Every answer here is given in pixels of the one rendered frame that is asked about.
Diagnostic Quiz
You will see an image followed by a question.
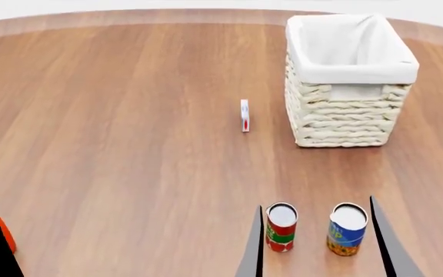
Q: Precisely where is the woven cream wicker basket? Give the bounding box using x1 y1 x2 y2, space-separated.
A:
284 45 413 149

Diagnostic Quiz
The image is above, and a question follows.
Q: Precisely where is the orange box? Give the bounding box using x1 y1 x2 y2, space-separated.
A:
0 212 18 254

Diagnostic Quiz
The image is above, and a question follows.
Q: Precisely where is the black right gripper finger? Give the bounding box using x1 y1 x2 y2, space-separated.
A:
369 195 425 277
235 205 265 277

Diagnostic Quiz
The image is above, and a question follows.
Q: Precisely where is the blue alphabet soup can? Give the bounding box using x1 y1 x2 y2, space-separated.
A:
325 202 369 257

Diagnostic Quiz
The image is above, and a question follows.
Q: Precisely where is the small white cream cheese box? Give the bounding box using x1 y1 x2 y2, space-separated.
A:
239 98 251 134

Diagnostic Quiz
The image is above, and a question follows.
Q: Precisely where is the white cloth basket liner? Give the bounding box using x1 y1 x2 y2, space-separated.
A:
285 12 421 99

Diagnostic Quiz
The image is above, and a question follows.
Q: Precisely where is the red green tomato sauce can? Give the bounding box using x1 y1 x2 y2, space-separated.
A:
265 201 299 253

